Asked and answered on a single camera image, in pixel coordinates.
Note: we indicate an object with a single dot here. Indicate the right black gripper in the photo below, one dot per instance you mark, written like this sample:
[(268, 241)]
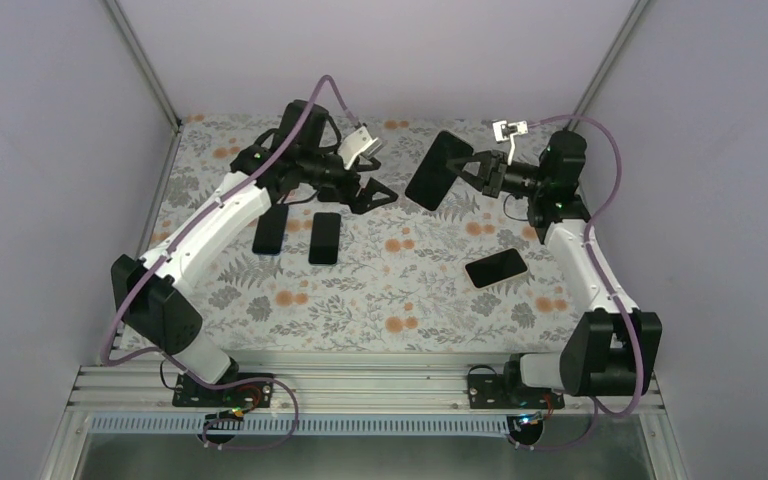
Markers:
[(488, 187)]

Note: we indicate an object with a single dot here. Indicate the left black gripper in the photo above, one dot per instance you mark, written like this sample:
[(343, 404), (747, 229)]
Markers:
[(361, 205)]

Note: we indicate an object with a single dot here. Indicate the teal phone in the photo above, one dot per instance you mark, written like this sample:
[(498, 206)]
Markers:
[(325, 238)]

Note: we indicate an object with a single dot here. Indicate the blue phone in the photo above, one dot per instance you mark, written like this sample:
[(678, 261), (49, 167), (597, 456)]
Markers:
[(270, 231)]

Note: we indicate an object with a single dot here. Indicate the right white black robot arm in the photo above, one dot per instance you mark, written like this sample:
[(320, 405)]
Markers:
[(613, 348)]

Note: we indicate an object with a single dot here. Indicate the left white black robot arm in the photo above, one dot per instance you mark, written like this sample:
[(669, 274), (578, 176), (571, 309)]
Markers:
[(152, 291)]

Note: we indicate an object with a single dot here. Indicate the phone in beige case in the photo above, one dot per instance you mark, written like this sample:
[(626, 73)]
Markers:
[(496, 268)]

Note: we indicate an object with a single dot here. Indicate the floral patterned table mat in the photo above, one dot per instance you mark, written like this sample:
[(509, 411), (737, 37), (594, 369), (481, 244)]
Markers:
[(399, 283)]

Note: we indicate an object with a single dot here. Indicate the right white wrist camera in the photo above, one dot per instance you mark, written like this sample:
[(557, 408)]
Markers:
[(505, 131)]

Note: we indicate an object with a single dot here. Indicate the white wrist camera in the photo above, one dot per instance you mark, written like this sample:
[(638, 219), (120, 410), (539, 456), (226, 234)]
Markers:
[(505, 131), (361, 143)]

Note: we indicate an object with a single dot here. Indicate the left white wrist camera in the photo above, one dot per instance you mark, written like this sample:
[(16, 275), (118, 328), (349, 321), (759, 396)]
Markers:
[(361, 143)]

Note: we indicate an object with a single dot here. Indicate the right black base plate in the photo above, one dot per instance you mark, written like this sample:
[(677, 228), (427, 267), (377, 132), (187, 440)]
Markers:
[(489, 391)]

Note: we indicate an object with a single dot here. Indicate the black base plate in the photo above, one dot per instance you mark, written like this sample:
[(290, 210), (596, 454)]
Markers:
[(489, 391), (189, 394)]

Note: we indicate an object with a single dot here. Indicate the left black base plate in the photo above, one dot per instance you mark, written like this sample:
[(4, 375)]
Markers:
[(189, 394)]

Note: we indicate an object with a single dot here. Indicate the aluminium rail frame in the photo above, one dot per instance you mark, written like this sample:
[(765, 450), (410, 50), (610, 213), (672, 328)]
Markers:
[(348, 416)]

